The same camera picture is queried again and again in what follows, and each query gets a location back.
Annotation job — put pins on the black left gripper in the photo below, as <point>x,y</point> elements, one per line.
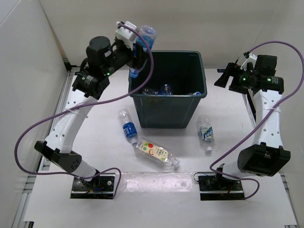
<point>141,55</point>

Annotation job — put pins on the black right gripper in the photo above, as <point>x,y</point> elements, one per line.
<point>232,70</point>

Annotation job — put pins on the clear bottle light blue label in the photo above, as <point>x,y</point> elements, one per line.
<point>149,34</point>

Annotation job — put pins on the clear bottle green white label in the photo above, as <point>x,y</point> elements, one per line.
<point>205,133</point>

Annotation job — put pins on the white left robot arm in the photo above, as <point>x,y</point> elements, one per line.
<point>103,59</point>

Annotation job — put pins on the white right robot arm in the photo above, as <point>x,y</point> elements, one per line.
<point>266,156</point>

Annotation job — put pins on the crushed bottle inside bin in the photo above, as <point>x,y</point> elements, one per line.
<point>165,89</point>

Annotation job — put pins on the dark green plastic bin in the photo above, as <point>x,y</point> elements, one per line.
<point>184,71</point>

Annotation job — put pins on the clear bottle dark blue label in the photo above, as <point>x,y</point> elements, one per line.
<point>128,126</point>

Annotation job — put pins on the clear bottle apple label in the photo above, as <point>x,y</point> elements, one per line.
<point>152,151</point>

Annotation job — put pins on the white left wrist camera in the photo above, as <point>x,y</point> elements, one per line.
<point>127,36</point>

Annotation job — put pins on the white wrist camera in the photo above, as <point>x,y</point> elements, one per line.
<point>250,58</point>
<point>127,36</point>

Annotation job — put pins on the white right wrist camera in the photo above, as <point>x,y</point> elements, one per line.
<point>250,58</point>

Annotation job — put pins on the aluminium table frame rail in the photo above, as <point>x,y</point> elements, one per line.
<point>248,104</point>

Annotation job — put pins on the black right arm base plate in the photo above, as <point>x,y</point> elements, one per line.
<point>213,187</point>

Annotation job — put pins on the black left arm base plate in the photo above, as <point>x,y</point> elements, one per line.
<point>102,187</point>

